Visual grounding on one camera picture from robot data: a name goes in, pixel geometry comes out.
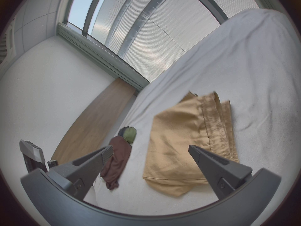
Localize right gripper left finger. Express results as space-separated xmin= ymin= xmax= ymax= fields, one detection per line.
xmin=48 ymin=145 xmax=114 ymax=201

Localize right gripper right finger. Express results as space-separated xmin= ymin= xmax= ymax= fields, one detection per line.
xmin=188 ymin=145 xmax=253 ymax=201

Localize mustard yellow shorts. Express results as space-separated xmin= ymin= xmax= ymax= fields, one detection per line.
xmin=142 ymin=91 xmax=240 ymax=198

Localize bed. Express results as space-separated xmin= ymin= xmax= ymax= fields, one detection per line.
xmin=50 ymin=7 xmax=301 ymax=209

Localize brown garment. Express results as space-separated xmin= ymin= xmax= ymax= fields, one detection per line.
xmin=100 ymin=136 xmax=132 ymax=190

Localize green garment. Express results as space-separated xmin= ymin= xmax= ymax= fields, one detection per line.
xmin=123 ymin=126 xmax=137 ymax=146

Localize grey-green curtain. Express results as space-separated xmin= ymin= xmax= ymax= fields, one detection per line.
xmin=56 ymin=23 xmax=151 ymax=90

